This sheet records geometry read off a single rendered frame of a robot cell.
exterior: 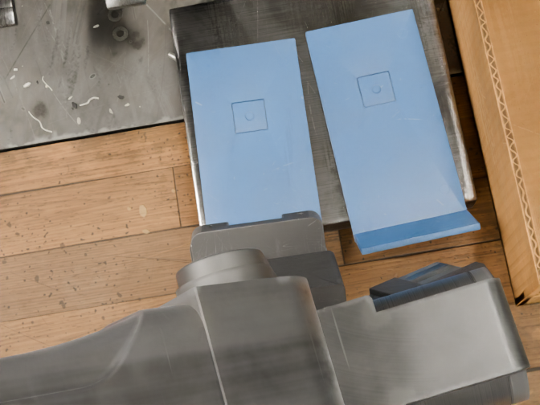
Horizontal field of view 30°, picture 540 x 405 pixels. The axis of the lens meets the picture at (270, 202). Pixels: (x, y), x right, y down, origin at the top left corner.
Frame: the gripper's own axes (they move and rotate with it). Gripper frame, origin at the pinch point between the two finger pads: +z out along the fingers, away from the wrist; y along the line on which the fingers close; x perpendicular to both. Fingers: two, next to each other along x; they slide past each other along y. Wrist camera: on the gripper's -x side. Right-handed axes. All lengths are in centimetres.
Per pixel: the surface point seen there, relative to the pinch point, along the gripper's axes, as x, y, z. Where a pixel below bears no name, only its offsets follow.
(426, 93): -11.4, 7.7, 6.0
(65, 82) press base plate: 11.5, 10.9, 10.9
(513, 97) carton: -17.1, 6.4, 7.4
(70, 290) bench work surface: 12.3, -1.2, 4.0
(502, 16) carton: -17.5, 11.3, 10.2
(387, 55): -9.4, 10.2, 7.4
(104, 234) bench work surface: 9.9, 1.7, 5.6
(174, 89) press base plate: 4.4, 9.6, 10.0
